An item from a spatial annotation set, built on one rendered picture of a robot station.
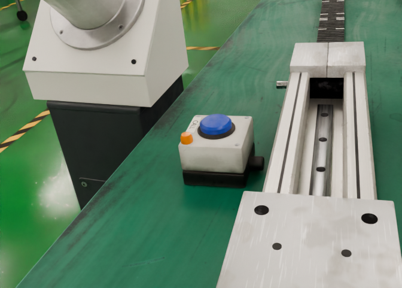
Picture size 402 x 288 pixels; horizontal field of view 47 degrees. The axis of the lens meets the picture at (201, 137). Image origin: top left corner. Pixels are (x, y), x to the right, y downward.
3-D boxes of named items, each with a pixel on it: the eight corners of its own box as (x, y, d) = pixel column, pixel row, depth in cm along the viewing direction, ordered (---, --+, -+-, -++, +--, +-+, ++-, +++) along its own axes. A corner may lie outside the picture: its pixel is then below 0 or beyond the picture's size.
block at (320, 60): (280, 97, 77) (279, 42, 72) (359, 98, 73) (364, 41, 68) (274, 124, 69) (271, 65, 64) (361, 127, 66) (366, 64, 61)
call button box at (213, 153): (199, 151, 65) (194, 111, 62) (267, 154, 63) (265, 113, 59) (183, 185, 59) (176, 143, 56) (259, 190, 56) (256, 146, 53)
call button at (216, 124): (205, 125, 60) (203, 112, 59) (235, 126, 59) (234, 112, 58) (197, 141, 57) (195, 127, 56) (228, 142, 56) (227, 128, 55)
